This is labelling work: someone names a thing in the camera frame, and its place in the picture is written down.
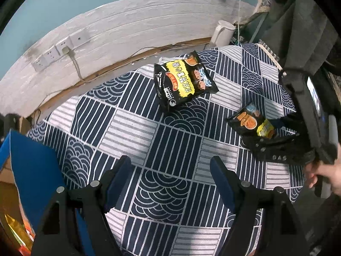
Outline small black snack bag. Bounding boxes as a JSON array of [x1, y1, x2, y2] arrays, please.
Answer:
[[227, 102, 275, 139]]

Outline blue-edged cardboard box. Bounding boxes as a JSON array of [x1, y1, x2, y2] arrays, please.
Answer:
[[0, 130, 67, 251]]

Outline gold foil snack pack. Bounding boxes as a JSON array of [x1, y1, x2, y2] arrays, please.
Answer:
[[5, 214, 33, 250]]

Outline person's right hand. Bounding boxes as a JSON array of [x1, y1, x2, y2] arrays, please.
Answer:
[[305, 144, 341, 196]]

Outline navy patterned tablecloth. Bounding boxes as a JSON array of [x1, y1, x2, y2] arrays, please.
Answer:
[[28, 44, 304, 255]]

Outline large black snack bag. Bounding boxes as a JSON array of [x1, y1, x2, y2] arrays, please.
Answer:
[[153, 51, 218, 113]]

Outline white electric kettle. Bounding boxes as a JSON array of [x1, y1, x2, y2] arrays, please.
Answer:
[[209, 20, 235, 48]]

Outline grey plug and cable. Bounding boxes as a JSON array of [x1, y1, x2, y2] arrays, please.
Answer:
[[61, 46, 91, 83]]

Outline white wall socket strip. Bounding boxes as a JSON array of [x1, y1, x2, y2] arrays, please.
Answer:
[[31, 28, 90, 72]]

